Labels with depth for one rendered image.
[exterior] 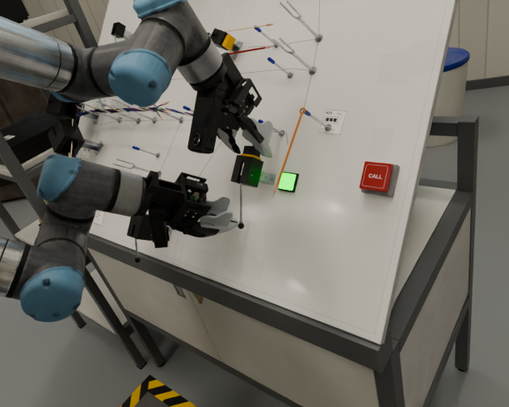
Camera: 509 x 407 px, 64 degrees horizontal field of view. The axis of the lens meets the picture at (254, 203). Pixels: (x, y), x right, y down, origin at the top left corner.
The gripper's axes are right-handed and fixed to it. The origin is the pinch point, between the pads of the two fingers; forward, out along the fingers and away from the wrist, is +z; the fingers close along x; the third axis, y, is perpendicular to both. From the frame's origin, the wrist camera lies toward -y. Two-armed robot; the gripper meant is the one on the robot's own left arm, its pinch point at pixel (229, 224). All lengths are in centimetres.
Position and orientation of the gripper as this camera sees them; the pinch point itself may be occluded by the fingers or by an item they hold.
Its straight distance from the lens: 83.2
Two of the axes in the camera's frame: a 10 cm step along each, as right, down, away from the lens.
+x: -2.0, -7.6, 6.2
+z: 8.2, 2.1, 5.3
